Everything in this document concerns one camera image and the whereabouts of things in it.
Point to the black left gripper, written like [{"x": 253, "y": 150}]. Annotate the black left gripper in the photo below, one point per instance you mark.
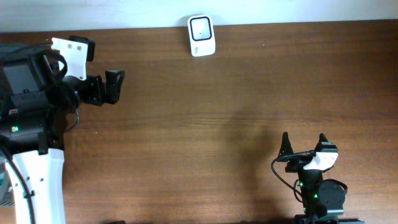
[{"x": 113, "y": 88}]

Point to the white barcode scanner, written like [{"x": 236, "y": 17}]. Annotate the white barcode scanner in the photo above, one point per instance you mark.
[{"x": 201, "y": 35}]

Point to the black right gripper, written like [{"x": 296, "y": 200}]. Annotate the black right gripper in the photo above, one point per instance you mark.
[{"x": 295, "y": 161}]

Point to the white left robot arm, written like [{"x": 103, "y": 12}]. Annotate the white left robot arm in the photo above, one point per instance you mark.
[{"x": 40, "y": 85}]

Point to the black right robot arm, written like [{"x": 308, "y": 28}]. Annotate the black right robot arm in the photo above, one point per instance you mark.
[{"x": 322, "y": 199}]

